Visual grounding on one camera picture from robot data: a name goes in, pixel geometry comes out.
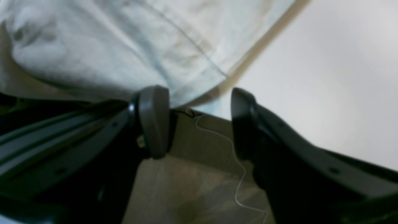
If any beige t-shirt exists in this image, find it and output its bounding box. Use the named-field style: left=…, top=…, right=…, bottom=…
left=1, top=0, right=299, bottom=107

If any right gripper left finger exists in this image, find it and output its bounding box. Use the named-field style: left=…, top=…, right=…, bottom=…
left=1, top=86, right=170, bottom=224

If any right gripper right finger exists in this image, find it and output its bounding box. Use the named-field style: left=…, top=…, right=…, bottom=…
left=231, top=88, right=398, bottom=224

